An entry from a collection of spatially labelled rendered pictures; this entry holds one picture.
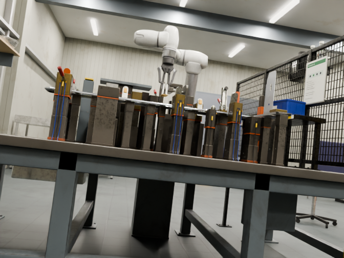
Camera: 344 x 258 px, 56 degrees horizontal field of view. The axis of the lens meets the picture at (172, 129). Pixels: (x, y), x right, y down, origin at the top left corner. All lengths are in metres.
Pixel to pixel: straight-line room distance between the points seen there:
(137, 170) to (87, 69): 10.83
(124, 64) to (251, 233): 10.91
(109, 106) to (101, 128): 0.13
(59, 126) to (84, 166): 0.46
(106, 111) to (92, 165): 0.51
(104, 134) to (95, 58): 10.44
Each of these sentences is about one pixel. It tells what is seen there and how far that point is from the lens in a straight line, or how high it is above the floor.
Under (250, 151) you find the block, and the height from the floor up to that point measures 0.76.
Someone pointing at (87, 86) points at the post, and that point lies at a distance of 2.37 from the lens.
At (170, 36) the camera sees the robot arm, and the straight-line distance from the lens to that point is 2.14.
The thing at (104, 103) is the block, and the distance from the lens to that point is 1.84.
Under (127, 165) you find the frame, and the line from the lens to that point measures 1.40.
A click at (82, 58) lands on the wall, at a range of 12.26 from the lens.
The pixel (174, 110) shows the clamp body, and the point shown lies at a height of 0.95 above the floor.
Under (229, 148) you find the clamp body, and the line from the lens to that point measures 1.95.
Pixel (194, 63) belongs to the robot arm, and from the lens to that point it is 2.66.
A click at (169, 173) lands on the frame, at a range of 1.42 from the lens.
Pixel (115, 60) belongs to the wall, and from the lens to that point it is 12.17.
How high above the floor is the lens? 0.71
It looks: 4 degrees up
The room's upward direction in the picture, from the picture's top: 7 degrees clockwise
